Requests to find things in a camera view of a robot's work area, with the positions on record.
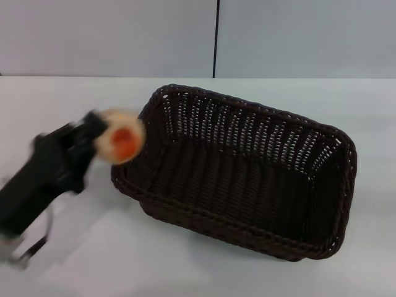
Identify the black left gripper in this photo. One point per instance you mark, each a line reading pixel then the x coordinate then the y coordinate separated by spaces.
pixel 46 173

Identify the round bun with orange centre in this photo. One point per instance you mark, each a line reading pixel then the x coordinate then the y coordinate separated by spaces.
pixel 122 139

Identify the dark brown woven basket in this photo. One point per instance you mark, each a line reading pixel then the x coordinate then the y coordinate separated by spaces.
pixel 241 185

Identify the black vertical wall strip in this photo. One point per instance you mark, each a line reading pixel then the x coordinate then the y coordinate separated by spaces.
pixel 216 37

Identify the silver left wrist bracket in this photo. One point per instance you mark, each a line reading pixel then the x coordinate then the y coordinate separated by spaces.
pixel 14 252

